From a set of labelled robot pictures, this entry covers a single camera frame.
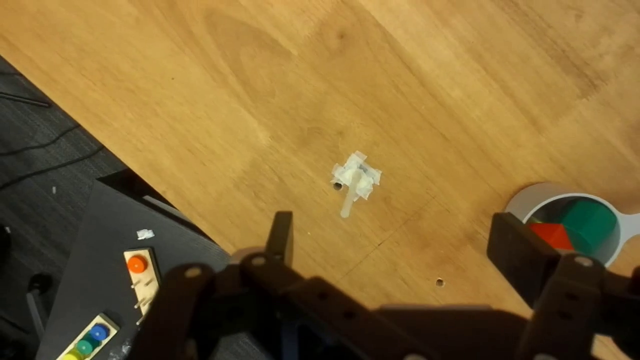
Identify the grey measuring cup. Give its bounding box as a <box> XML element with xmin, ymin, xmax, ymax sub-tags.
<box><xmin>501</xmin><ymin>181</ymin><xmax>640</xmax><ymax>268</ymax></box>

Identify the wooden board toy orange button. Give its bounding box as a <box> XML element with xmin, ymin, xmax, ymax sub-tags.
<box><xmin>121</xmin><ymin>245</ymin><xmax>162</xmax><ymax>315</ymax></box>

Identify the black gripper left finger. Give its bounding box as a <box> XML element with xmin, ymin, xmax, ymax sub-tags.
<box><xmin>124</xmin><ymin>209</ymin><xmax>378</xmax><ymax>360</ymax></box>

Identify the multicoloured wooden peg toy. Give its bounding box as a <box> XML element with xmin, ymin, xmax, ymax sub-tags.
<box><xmin>54</xmin><ymin>311</ymin><xmax>124</xmax><ymax>360</ymax></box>

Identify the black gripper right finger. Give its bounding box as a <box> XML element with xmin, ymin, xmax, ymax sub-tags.
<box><xmin>483</xmin><ymin>212</ymin><xmax>640</xmax><ymax>360</ymax></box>

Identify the green wooden block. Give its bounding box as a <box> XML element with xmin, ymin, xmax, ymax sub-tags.
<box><xmin>558</xmin><ymin>196</ymin><xmax>618</xmax><ymax>253</ymax></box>

